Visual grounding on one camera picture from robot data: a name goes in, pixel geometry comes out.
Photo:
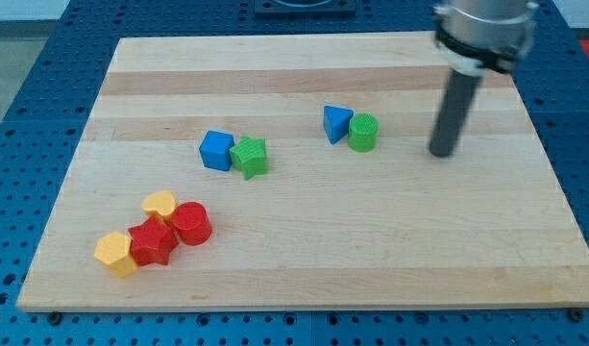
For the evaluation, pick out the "blue cube block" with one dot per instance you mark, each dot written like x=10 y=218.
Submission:
x=215 y=150

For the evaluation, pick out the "green cylinder block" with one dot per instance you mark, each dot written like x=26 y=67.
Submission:
x=363 y=130

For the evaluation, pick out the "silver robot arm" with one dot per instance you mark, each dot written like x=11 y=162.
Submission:
x=479 y=35

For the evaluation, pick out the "green star block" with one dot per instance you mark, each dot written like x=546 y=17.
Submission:
x=249 y=157

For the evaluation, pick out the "wooden board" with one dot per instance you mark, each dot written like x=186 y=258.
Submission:
x=326 y=227

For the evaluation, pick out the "red cylinder block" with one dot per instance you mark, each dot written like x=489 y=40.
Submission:
x=191 y=221

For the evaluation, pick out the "yellow hexagon block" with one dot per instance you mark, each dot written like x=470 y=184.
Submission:
x=113 y=252

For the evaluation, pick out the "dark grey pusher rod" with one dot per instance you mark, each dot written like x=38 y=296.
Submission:
x=458 y=97

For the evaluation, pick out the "yellow heart block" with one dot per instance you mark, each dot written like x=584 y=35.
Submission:
x=160 y=204

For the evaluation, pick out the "blue triangle block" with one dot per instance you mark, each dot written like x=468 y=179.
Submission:
x=336 y=122

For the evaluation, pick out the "red star block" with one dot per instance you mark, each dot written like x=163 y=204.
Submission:
x=152 y=242

